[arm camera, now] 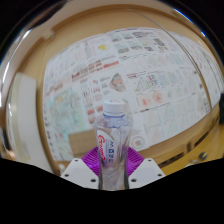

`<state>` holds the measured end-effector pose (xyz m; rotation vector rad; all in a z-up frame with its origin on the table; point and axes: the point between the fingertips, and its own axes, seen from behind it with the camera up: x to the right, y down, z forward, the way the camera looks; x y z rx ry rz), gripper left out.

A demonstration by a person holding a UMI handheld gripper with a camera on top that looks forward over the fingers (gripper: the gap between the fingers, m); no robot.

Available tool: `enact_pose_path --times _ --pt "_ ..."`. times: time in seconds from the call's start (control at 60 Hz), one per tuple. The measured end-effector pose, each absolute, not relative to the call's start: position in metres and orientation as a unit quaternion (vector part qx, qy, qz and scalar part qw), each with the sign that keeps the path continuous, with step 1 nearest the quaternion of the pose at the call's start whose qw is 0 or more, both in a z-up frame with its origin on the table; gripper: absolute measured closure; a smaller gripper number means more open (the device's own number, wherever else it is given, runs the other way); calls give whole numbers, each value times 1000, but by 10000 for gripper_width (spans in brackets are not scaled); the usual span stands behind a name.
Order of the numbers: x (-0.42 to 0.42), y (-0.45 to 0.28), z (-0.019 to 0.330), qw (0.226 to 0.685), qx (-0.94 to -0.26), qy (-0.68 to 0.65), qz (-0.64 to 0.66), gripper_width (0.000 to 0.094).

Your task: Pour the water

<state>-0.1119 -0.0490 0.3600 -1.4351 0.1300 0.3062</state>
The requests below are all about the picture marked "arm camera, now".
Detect large printed wall posters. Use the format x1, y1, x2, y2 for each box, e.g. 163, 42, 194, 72
41, 27, 223, 163

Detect black bag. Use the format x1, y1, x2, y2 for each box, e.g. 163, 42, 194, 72
218, 101, 224, 125

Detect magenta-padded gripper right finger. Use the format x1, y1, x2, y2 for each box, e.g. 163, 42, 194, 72
126, 146, 166, 190

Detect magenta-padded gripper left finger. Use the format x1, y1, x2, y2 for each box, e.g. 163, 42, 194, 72
60, 146, 101, 190

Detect clear water bottle white cap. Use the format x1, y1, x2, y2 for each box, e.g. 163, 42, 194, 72
94, 99, 134, 191

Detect white cabinet unit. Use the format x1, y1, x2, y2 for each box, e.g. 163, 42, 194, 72
9, 72, 51, 173

